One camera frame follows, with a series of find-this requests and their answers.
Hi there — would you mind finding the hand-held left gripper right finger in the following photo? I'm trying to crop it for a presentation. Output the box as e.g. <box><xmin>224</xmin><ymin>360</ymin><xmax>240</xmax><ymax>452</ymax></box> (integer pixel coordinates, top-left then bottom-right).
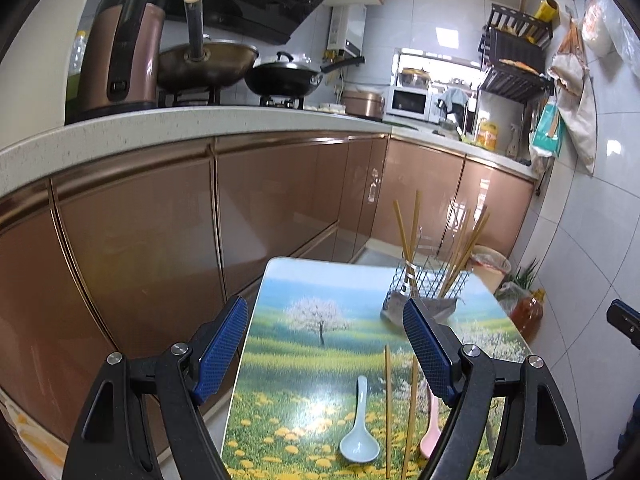
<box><xmin>402</xmin><ymin>297</ymin><xmax>587</xmax><ymax>480</ymax></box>

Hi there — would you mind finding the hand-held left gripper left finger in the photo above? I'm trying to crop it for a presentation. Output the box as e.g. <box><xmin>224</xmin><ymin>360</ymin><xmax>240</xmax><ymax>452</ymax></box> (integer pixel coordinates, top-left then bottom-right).
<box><xmin>61</xmin><ymin>295</ymin><xmax>249</xmax><ymax>480</ymax></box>

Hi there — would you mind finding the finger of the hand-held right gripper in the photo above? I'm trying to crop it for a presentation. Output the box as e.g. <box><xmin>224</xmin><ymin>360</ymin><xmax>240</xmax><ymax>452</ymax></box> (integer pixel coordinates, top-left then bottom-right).
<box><xmin>606</xmin><ymin>299</ymin><xmax>640</xmax><ymax>347</ymax></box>

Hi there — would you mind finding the metal wire utensil holder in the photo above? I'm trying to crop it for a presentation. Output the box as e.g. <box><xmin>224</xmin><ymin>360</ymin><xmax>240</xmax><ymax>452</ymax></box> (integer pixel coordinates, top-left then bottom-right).
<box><xmin>381</xmin><ymin>240</ymin><xmax>473</xmax><ymax>328</ymax></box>

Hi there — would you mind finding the pink ceramic spoon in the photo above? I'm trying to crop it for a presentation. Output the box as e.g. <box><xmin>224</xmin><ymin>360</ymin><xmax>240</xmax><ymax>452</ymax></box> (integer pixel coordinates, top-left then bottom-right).
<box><xmin>419</xmin><ymin>394</ymin><xmax>443</xmax><ymax>460</ymax></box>

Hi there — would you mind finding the wooden chopsticks pair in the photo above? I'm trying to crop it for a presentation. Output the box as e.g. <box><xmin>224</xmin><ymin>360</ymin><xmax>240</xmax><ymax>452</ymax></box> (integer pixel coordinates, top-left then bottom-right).
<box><xmin>439</xmin><ymin>206</ymin><xmax>486</xmax><ymax>291</ymax></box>

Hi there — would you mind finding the light blue ceramic spoon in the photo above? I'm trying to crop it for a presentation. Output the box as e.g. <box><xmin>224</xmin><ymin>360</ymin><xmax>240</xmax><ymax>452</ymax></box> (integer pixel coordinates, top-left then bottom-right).
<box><xmin>339</xmin><ymin>375</ymin><xmax>381</xmax><ymax>463</ymax></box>

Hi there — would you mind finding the crumpled plastic bag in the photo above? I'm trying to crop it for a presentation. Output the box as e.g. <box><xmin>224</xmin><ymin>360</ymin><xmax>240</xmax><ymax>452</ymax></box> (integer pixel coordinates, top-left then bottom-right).
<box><xmin>495</xmin><ymin>280</ymin><xmax>523</xmax><ymax>311</ymax></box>

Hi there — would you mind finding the large amber oil bottle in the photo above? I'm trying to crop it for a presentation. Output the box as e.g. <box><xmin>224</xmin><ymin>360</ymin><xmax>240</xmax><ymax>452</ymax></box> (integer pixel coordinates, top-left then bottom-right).
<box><xmin>510</xmin><ymin>289</ymin><xmax>546</xmax><ymax>338</ymax></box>

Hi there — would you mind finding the beige trash bin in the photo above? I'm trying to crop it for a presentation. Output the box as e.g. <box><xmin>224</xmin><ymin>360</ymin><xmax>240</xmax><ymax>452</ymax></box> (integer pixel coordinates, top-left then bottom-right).
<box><xmin>467</xmin><ymin>245</ymin><xmax>512</xmax><ymax>293</ymax></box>

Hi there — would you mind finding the row of brown base cabinets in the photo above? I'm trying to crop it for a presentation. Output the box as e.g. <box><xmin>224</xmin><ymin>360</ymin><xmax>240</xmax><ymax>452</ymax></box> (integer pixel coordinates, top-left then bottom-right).
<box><xmin>0</xmin><ymin>130</ymin><xmax>538</xmax><ymax>461</ymax></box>

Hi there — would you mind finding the white woven sack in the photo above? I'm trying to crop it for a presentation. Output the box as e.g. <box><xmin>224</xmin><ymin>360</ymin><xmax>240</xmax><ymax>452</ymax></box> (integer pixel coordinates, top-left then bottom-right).
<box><xmin>555</xmin><ymin>55</ymin><xmax>598</xmax><ymax>176</ymax></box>

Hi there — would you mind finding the teal hanging bag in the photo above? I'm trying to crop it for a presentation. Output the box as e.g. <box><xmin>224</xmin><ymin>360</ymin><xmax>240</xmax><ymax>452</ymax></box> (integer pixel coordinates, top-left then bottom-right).
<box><xmin>530</xmin><ymin>97</ymin><xmax>566</xmax><ymax>158</ymax></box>

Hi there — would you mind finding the yellow cooking oil bottle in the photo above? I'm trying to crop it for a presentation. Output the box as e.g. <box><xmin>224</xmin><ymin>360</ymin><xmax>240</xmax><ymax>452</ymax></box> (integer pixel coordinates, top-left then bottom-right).
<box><xmin>475</xmin><ymin>117</ymin><xmax>499</xmax><ymax>150</ymax></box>

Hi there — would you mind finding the white stone kitchen countertop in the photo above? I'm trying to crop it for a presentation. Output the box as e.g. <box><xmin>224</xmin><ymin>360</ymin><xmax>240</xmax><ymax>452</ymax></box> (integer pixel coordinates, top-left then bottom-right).
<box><xmin>0</xmin><ymin>104</ymin><xmax>543</xmax><ymax>196</ymax></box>

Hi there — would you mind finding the white microwave oven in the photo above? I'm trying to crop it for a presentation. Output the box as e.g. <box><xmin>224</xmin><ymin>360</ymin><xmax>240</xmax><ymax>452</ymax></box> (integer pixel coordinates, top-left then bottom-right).
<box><xmin>387</xmin><ymin>85</ymin><xmax>435</xmax><ymax>122</ymax></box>

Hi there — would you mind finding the grey blue towel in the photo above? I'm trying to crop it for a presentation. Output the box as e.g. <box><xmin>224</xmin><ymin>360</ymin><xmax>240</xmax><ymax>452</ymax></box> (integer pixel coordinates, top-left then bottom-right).
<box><xmin>437</xmin><ymin>87</ymin><xmax>470</xmax><ymax>113</ymax></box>

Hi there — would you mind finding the brown rice cooker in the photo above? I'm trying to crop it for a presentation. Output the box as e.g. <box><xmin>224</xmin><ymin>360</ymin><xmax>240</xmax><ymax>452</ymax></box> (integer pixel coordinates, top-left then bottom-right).
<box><xmin>342</xmin><ymin>87</ymin><xmax>386</xmax><ymax>121</ymax></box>

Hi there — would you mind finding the gas stove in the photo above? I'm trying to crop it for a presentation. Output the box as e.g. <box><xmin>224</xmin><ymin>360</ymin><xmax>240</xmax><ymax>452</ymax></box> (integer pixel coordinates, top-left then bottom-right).
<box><xmin>159</xmin><ymin>85</ymin><xmax>306</xmax><ymax>110</ymax></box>

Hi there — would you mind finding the black kitchen rack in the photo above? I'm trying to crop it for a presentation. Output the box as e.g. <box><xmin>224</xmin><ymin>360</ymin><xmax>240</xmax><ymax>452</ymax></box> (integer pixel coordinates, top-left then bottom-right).
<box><xmin>477</xmin><ymin>2</ymin><xmax>556</xmax><ymax>136</ymax></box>

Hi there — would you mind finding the steel pot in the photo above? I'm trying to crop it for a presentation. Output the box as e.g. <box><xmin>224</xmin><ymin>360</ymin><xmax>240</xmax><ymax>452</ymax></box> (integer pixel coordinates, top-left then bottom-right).
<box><xmin>398</xmin><ymin>67</ymin><xmax>431</xmax><ymax>88</ymax></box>

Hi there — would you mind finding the black wok with lid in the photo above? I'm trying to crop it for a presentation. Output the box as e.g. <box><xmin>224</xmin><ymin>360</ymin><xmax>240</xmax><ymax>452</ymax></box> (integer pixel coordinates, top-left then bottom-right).
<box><xmin>244</xmin><ymin>51</ymin><xmax>366</xmax><ymax>98</ymax></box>

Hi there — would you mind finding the bronze wok with lid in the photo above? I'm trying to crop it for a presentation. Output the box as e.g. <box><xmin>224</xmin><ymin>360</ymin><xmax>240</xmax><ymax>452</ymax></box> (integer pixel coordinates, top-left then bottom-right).
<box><xmin>156</xmin><ymin>0</ymin><xmax>260</xmax><ymax>92</ymax></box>

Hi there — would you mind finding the clear plastic bag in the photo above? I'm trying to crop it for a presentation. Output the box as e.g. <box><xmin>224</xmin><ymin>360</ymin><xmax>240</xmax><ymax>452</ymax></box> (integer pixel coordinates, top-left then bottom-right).
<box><xmin>580</xmin><ymin>0</ymin><xmax>640</xmax><ymax>61</ymax></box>

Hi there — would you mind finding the rose gold kitchen appliance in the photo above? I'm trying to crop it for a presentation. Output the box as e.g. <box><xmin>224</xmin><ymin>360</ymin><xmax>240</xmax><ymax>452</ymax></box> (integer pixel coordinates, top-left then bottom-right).
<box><xmin>75</xmin><ymin>0</ymin><xmax>173</xmax><ymax>116</ymax></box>

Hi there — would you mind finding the clear plastic bottle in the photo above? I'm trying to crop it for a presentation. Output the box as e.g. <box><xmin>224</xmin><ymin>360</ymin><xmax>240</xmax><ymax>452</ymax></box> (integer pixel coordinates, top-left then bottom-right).
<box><xmin>65</xmin><ymin>30</ymin><xmax>92</xmax><ymax>113</ymax></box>

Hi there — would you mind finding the white gas water heater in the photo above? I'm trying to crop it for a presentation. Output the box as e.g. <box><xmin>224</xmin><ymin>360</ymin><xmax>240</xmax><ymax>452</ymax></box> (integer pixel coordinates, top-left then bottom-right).
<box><xmin>327</xmin><ymin>4</ymin><xmax>367</xmax><ymax>58</ymax></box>

